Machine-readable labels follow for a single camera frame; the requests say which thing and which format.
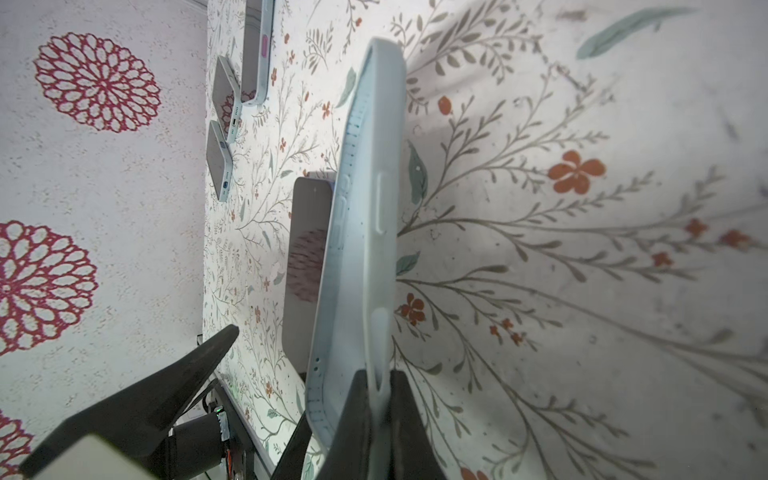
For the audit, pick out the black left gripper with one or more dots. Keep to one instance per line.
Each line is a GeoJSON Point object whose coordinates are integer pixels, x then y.
{"type": "Point", "coordinates": [139, 422]}

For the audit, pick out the small black phone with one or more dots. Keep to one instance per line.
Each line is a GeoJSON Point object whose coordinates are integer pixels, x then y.
{"type": "Point", "coordinates": [226, 98]}
{"type": "Point", "coordinates": [219, 161]}

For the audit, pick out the light blue phone case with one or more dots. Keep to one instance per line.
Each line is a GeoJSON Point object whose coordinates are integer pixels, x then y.
{"type": "Point", "coordinates": [357, 291]}

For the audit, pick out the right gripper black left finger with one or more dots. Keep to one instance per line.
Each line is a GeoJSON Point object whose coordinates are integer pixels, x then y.
{"type": "Point", "coordinates": [348, 458]}

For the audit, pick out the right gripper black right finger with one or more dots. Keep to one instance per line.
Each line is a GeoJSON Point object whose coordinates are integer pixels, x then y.
{"type": "Point", "coordinates": [412, 455]}

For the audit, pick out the large phone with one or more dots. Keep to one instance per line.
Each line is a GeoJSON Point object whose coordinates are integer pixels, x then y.
{"type": "Point", "coordinates": [258, 27]}

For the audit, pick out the black bare phone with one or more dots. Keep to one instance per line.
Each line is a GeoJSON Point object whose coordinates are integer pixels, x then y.
{"type": "Point", "coordinates": [310, 215]}

